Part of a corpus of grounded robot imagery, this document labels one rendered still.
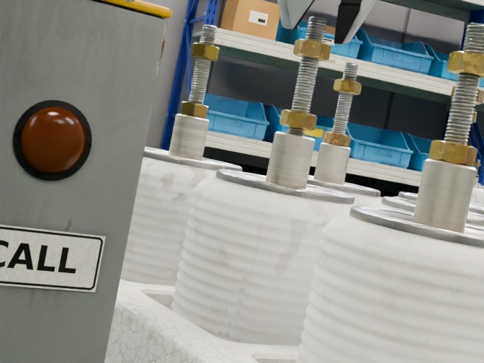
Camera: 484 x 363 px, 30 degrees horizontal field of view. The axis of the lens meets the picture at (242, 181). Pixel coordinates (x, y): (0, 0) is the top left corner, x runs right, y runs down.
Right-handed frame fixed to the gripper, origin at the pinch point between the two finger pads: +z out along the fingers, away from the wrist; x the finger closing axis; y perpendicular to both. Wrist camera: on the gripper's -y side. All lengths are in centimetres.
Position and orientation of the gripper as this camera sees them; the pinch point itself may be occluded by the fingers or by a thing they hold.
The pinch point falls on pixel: (330, 12)
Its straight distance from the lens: 48.6
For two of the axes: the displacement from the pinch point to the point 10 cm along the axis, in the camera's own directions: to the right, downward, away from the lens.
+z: -1.9, 9.8, 0.6
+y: -6.4, -1.7, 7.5
